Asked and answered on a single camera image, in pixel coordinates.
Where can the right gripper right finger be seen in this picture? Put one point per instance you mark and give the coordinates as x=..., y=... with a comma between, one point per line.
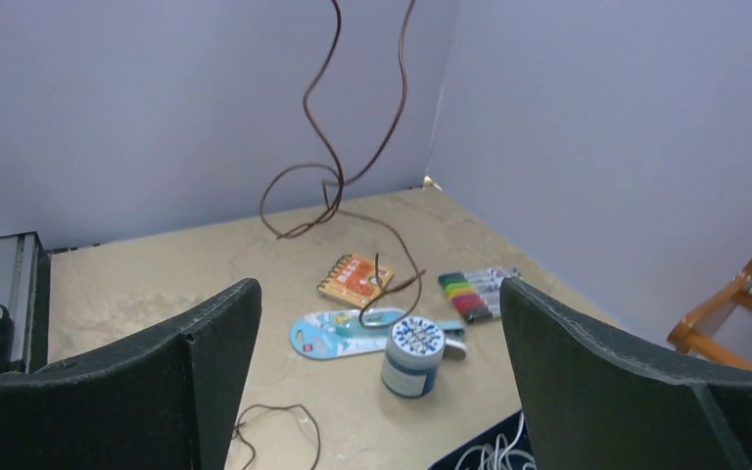
x=597, y=397

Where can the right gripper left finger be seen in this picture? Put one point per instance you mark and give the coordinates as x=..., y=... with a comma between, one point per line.
x=165, y=397

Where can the dark blue tray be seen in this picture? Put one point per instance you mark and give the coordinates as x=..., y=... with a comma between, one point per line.
x=505, y=446

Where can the wooden rack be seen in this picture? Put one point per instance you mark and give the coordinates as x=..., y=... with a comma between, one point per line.
x=693, y=334

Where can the blue white stapler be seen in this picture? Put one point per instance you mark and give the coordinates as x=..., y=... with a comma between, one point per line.
x=454, y=332

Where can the marker pen pack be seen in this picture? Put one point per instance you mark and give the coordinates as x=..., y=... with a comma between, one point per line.
x=475, y=294

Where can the cleaning gel jar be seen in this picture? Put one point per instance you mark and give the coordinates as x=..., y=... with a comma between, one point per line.
x=414, y=351

